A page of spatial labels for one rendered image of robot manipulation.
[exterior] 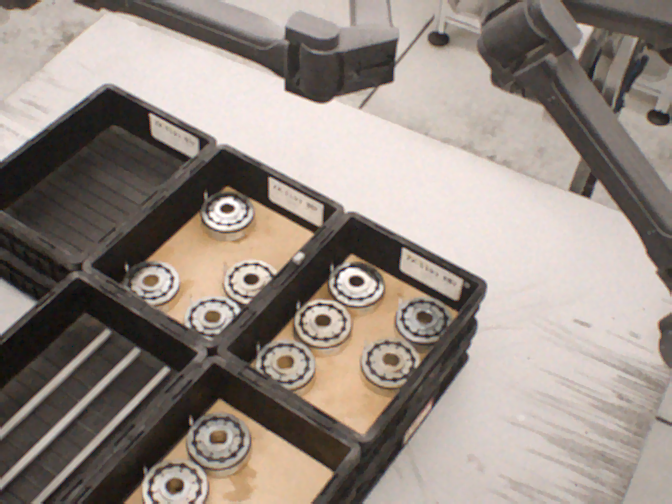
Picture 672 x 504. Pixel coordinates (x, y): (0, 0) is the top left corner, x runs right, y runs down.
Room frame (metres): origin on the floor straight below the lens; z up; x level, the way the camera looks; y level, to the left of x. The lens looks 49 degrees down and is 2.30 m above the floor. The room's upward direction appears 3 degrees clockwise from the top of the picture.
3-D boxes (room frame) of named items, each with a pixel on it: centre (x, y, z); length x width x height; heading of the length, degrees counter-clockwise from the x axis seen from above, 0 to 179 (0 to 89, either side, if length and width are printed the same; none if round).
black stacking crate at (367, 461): (1.05, -0.06, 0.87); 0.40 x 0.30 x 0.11; 147
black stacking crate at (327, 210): (1.21, 0.19, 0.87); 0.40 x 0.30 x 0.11; 147
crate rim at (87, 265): (1.21, 0.19, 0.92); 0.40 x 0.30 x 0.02; 147
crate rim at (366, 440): (1.05, -0.06, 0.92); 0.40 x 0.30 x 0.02; 147
